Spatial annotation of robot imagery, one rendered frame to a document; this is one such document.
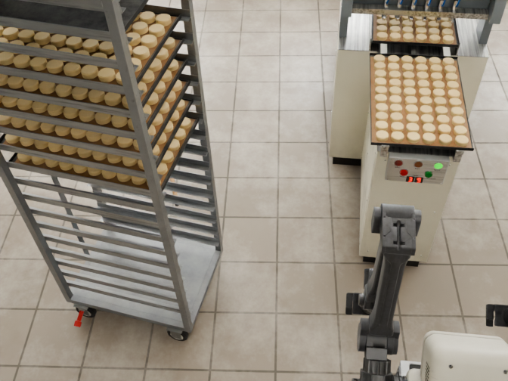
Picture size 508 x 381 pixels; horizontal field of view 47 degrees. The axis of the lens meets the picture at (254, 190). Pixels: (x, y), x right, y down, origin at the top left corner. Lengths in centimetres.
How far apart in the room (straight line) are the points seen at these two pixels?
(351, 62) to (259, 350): 148
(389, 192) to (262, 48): 211
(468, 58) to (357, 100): 58
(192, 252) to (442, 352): 174
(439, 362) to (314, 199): 200
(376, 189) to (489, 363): 129
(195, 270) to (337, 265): 74
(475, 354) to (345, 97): 194
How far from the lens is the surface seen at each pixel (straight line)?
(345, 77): 310
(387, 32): 303
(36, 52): 183
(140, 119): 176
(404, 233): 139
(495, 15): 296
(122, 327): 301
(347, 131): 335
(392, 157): 247
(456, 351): 152
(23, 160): 232
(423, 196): 269
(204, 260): 296
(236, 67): 428
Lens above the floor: 257
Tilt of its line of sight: 49 degrees down
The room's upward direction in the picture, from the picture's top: 3 degrees counter-clockwise
